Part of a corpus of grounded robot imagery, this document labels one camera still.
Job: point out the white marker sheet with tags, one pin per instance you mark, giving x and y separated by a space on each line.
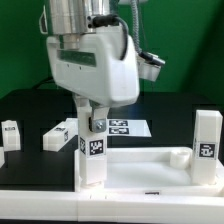
127 127

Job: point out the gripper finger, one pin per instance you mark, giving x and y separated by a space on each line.
82 104
98 118

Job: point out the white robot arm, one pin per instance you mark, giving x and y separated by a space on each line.
68 20

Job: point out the white desk tabletop tray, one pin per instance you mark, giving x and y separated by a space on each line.
148 171

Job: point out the white left fence piece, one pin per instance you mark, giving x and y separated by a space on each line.
2 157

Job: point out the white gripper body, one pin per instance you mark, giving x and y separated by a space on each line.
95 70

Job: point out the white front fence bar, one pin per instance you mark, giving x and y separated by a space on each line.
70 206

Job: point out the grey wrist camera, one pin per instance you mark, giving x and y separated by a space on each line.
149 66

